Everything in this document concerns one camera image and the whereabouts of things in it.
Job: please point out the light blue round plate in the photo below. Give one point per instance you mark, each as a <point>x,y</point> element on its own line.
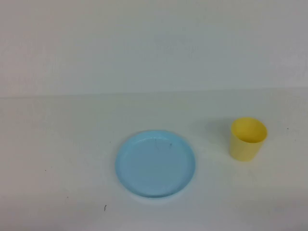
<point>154,168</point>

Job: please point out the yellow plastic cup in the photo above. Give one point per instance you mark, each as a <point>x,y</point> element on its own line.
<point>243,151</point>

